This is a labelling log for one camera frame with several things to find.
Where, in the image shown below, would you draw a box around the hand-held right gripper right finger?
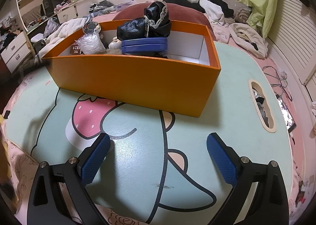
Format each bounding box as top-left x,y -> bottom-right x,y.
207,133 -> 289,225

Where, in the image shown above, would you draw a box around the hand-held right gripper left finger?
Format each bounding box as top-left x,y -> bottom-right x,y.
27,132 -> 111,225

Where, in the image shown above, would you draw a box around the orange box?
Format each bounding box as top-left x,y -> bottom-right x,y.
41,19 -> 221,118

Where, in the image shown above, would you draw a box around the small brown box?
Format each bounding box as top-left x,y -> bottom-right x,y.
70,44 -> 82,56

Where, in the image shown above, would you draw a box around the bubble wrap bag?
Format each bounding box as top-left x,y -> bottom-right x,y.
74,33 -> 106,55

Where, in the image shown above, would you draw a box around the white plush toy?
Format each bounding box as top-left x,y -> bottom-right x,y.
109,39 -> 122,50

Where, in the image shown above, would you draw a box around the round metal tin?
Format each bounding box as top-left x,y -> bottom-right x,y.
82,21 -> 100,35

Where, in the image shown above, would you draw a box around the black lace cloth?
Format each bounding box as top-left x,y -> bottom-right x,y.
117,0 -> 172,40

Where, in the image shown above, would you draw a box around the cartoon printed desktop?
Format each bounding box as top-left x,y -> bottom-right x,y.
5,40 -> 295,225

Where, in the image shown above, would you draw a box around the smartphone with lit screen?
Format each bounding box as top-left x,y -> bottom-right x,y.
275,93 -> 297,133

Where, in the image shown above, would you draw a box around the white fluffy blanket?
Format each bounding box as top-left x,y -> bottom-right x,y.
35,16 -> 93,64

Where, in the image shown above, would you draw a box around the beige garment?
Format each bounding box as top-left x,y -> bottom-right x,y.
228,22 -> 268,59

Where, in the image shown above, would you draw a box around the white drawer cabinet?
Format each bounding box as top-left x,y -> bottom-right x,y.
0,31 -> 32,72

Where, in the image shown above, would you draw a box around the grey plastic bag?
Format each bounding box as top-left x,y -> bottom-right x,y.
44,18 -> 60,40

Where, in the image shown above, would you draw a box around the white louvered closet doors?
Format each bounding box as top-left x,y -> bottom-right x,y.
265,0 -> 316,87

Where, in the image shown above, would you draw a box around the red cushion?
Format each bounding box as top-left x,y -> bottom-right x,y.
112,2 -> 212,33

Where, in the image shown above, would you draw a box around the dark striped clothes pile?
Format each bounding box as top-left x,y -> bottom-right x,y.
89,0 -> 118,17

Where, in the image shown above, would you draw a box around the white clothes pile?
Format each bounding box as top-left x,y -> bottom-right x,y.
178,0 -> 226,24

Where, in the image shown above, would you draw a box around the black monitor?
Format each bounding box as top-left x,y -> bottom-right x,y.
42,0 -> 55,14

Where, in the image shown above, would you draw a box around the thin cable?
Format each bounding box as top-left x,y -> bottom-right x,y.
262,66 -> 294,102

